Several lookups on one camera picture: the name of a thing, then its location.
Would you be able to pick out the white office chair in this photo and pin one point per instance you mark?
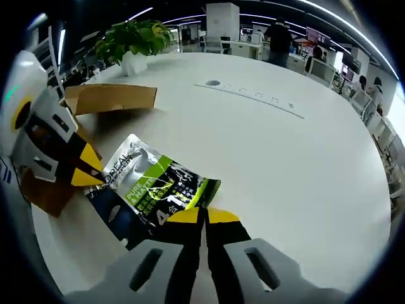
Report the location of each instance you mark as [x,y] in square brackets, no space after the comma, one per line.
[321,71]

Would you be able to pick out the table power socket panel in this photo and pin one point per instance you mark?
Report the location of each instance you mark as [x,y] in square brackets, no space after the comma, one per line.
[253,93]

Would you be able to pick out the white metal shelf rack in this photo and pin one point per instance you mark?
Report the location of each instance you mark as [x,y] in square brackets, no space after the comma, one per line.
[55,63]

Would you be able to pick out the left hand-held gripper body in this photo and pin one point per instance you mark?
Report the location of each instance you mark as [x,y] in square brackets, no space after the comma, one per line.
[22,82]

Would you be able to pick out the brown cardboard shoe box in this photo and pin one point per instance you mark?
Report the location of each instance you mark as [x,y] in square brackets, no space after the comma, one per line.
[107,98]

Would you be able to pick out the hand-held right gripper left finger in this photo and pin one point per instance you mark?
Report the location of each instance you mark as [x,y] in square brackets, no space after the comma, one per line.
[177,253]

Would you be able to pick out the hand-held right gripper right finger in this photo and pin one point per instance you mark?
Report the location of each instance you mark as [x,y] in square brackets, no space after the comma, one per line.
[228,253]

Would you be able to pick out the silver green soft pouch item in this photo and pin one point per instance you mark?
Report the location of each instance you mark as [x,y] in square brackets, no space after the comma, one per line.
[139,171]

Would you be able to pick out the green potted plant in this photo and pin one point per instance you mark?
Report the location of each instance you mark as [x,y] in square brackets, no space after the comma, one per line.
[136,35]

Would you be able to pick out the row of ceiling light strips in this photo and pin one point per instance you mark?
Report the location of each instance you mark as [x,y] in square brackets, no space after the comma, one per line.
[348,25]

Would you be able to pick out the purple wall display screen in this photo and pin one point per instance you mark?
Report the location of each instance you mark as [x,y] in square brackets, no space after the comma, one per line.
[318,36]

